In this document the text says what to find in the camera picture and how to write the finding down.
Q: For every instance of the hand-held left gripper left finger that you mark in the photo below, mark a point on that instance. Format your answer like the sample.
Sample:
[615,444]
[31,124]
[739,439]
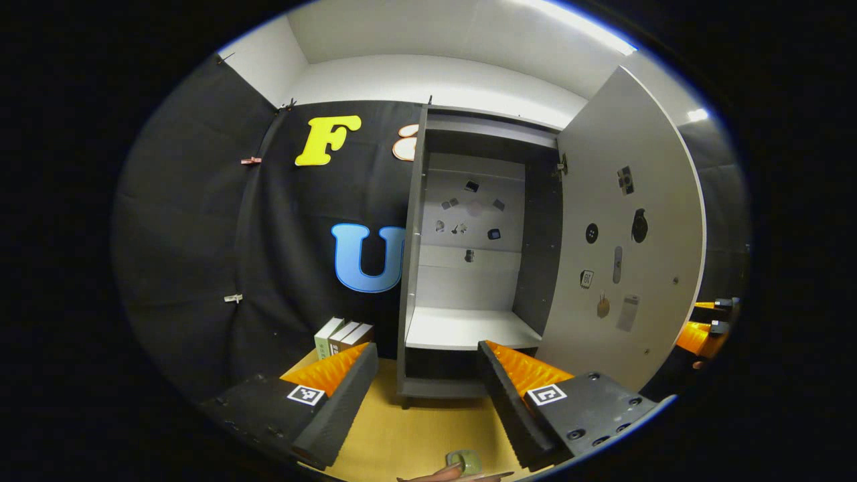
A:
[345,408]

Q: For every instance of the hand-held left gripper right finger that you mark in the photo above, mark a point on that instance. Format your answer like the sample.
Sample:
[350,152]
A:
[505,412]

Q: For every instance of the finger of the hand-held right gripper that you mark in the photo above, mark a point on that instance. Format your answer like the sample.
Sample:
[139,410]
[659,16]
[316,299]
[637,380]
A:
[696,338]
[723,303]

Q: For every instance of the green bottle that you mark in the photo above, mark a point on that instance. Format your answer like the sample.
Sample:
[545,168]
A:
[464,462]

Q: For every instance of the beige cabinet door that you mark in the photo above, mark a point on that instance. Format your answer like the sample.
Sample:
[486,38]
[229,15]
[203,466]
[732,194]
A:
[656,201]

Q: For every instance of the white cabinet shelf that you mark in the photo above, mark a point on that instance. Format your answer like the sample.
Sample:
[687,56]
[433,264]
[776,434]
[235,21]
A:
[469,328]

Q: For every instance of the dark grey cabinet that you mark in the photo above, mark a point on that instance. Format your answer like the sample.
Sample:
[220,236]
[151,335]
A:
[542,254]

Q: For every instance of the green book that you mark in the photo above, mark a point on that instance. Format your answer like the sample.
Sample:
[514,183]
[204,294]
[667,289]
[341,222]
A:
[325,345]

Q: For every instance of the brown book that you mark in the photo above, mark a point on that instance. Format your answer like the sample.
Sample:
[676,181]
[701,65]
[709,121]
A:
[343,335]
[358,333]

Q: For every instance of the small ceiling light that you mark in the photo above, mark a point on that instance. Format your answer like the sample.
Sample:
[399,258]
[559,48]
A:
[697,115]

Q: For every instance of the black backdrop cloth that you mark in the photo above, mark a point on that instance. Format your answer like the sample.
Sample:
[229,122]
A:
[201,234]

